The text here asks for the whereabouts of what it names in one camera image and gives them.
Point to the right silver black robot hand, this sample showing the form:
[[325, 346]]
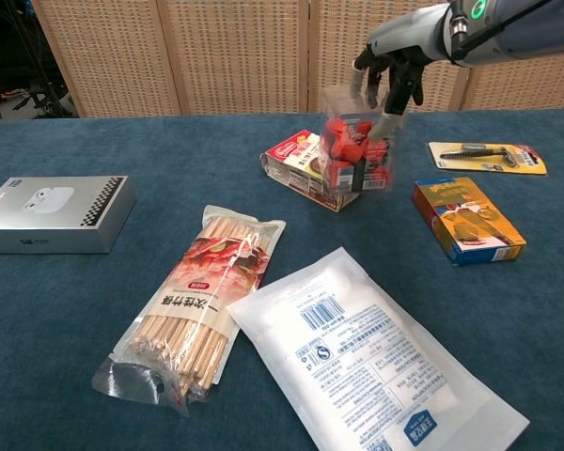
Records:
[[404, 37]]

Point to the clear box of red clips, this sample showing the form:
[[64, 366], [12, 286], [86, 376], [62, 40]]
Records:
[[352, 160]]

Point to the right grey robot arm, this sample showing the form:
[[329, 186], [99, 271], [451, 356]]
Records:
[[521, 33]]

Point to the red white cake box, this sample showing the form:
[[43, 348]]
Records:
[[291, 164]]

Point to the orange blue snack box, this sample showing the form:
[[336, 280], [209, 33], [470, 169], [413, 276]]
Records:
[[470, 221]]

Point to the silver earbuds box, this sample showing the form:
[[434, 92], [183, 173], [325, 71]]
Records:
[[56, 211]]

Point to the yellow razor blister pack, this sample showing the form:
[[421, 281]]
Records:
[[489, 157]]

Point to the wicker folding screen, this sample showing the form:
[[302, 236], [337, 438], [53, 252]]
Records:
[[239, 56]]

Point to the white plastic pouch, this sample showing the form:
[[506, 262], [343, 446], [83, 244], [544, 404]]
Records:
[[357, 357]]

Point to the bamboo chopsticks plastic pack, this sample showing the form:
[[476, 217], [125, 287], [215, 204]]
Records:
[[202, 296]]

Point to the black tripod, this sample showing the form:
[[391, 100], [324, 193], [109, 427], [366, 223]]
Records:
[[47, 80]]

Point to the blue felt table cover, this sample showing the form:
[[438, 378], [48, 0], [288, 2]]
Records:
[[75, 329]]

